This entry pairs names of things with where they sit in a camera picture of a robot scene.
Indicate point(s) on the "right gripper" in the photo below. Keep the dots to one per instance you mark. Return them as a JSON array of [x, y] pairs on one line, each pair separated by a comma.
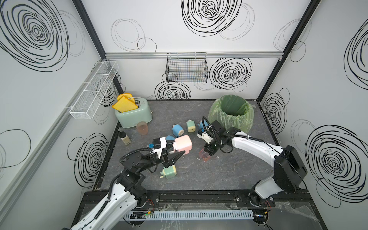
[[207, 148]]

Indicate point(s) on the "blue sharpener front left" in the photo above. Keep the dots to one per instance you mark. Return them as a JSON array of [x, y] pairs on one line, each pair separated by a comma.
[[170, 137]]

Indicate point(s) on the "black wire basket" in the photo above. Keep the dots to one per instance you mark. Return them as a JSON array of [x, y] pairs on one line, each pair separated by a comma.
[[190, 67]]

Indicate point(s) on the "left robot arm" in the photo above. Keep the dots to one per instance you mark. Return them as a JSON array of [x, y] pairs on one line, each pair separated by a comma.
[[125, 191]]

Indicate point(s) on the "pink pencil sharpener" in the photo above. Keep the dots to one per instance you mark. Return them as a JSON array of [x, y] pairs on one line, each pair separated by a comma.
[[182, 143]]

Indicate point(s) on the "small black-capped bottle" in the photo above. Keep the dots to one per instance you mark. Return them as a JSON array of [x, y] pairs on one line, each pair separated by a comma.
[[124, 137]]

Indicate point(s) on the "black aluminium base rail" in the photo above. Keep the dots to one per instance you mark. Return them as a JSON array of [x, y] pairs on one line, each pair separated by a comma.
[[158, 198]]

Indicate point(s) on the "white mesh wall shelf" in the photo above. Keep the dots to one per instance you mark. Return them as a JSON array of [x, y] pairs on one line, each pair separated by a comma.
[[95, 90]]

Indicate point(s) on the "grey slotted cable duct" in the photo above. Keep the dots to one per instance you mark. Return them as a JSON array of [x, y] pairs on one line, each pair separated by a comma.
[[191, 215]]

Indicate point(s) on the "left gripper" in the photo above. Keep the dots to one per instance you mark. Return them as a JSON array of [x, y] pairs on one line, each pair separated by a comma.
[[166, 160]]

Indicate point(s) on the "blue sharpener right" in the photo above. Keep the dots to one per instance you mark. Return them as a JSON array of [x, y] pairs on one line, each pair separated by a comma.
[[202, 125]]

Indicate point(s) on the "blue sharpener middle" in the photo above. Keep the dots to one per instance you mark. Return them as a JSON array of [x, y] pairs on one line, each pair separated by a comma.
[[177, 130]]

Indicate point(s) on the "mint green toaster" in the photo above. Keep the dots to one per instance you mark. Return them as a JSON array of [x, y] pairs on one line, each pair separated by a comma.
[[132, 118]]

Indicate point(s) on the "bin with green bag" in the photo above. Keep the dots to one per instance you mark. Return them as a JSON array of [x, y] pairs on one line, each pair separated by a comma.
[[232, 111]]

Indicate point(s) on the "green cream pencil sharpener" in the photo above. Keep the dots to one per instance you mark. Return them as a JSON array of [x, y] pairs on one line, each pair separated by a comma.
[[169, 172]]

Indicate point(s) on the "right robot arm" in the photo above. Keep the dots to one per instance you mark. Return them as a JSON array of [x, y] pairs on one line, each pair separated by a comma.
[[289, 169]]

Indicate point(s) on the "blue sharpener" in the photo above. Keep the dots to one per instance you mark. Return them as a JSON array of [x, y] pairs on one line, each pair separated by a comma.
[[177, 130], [202, 125], [170, 137]]

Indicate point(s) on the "yellow toy toast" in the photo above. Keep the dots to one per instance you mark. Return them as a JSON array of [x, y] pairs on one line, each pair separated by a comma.
[[125, 102]]

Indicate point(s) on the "yellow green pencil sharpener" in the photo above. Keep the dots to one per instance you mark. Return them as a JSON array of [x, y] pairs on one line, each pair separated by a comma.
[[190, 124]]

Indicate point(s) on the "clear pink shavings tray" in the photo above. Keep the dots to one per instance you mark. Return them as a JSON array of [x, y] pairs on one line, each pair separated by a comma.
[[204, 155]]

